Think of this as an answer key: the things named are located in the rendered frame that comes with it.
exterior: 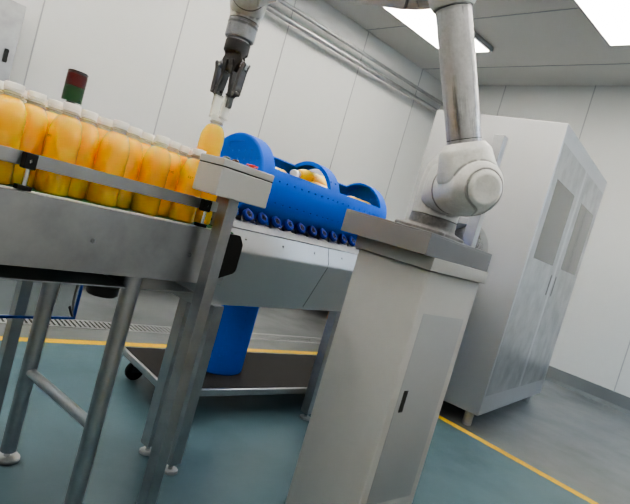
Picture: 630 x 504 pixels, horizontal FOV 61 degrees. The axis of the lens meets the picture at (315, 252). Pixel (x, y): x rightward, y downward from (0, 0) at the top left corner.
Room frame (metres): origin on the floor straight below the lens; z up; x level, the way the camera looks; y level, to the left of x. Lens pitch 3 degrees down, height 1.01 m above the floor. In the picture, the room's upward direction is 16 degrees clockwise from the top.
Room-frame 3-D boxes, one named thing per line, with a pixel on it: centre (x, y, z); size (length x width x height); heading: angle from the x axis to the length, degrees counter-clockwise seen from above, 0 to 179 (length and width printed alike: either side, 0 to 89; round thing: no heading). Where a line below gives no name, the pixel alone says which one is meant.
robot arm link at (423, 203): (1.77, -0.35, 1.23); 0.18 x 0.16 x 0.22; 9
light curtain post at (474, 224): (2.85, -0.77, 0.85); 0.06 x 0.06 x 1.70; 53
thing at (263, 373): (2.91, 0.07, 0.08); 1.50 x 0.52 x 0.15; 133
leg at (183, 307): (1.94, 0.40, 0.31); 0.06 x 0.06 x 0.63; 53
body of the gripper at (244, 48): (1.62, 0.39, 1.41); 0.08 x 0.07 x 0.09; 53
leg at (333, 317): (2.73, -0.19, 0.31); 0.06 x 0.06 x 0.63; 53
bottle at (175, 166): (1.52, 0.47, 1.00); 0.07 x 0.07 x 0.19
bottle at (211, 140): (1.62, 0.39, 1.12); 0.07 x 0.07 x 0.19
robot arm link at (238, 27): (1.62, 0.39, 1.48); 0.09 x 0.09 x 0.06
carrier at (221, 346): (2.70, 0.34, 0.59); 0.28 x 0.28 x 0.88
